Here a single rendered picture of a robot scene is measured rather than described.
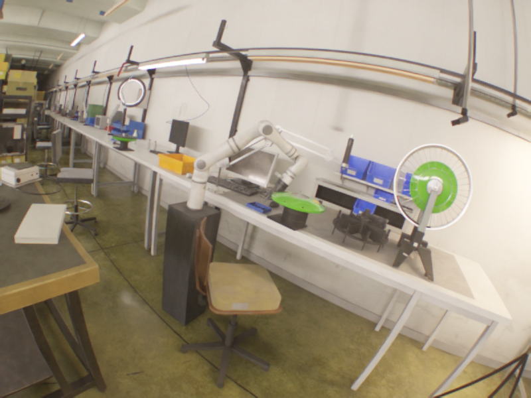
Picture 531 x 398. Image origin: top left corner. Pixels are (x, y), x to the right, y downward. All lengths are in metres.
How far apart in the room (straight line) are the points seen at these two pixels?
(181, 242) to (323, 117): 1.62
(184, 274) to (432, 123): 2.16
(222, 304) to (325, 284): 1.49
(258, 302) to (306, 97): 1.89
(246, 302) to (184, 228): 0.57
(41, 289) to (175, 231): 1.05
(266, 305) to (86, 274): 0.86
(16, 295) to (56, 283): 0.11
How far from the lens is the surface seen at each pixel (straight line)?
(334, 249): 1.30
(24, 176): 1.40
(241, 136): 1.42
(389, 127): 2.20
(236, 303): 1.21
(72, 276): 0.69
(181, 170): 2.08
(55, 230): 0.85
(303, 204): 1.28
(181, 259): 1.58
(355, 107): 2.28
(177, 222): 1.52
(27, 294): 0.68
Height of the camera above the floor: 1.37
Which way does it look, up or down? 14 degrees down
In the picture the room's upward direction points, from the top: 14 degrees clockwise
